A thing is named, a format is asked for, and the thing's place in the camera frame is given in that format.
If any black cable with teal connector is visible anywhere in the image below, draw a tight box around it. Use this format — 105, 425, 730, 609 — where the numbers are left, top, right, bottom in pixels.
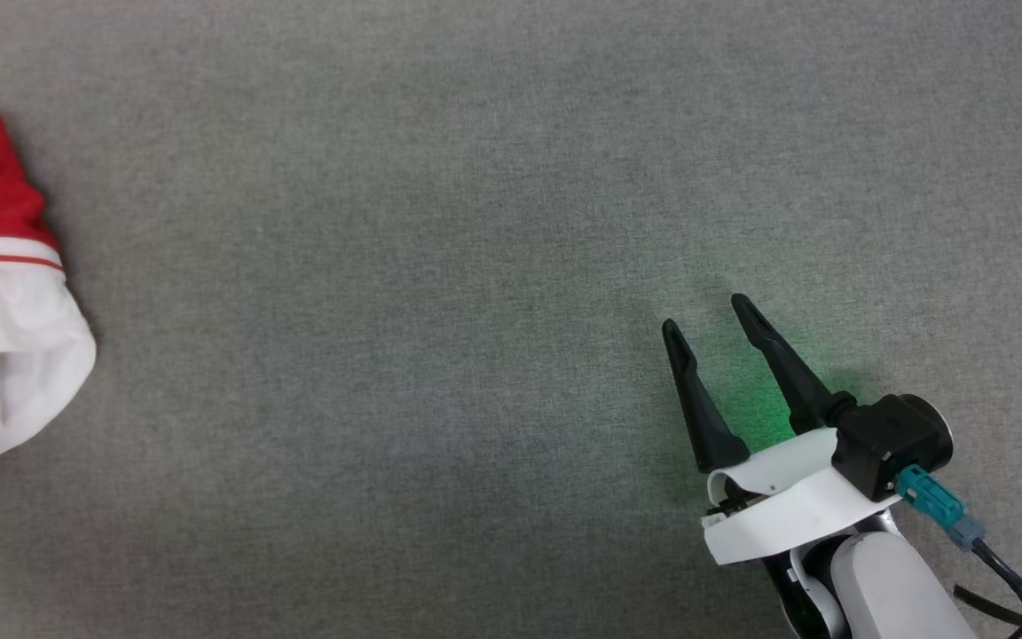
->
894, 464, 1022, 639

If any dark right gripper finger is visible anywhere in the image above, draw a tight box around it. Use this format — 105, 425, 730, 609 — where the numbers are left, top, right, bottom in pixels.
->
661, 319, 751, 475
730, 293, 859, 437

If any black cable strap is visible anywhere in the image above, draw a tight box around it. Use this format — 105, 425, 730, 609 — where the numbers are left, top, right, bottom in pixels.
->
954, 583, 1022, 636

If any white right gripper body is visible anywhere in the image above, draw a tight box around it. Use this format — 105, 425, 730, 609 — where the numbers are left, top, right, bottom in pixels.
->
702, 428, 904, 567

